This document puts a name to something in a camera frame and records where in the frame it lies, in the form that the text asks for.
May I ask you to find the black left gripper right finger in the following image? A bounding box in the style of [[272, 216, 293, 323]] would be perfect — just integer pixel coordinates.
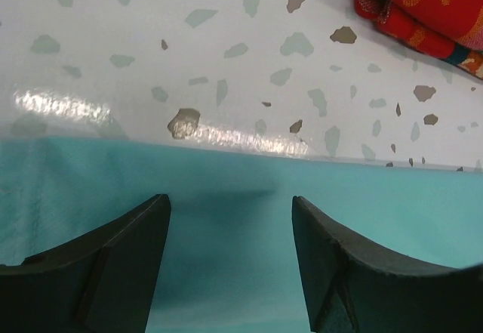
[[292, 196, 482, 332]]

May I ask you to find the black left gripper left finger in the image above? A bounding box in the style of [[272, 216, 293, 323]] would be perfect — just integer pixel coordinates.
[[1, 194, 171, 332]]

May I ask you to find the mint green t shirt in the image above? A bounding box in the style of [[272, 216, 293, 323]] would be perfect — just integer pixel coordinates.
[[1, 138, 482, 332]]

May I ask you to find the red folded cartoon blanket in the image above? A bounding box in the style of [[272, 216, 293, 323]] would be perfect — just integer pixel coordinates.
[[354, 0, 482, 79]]

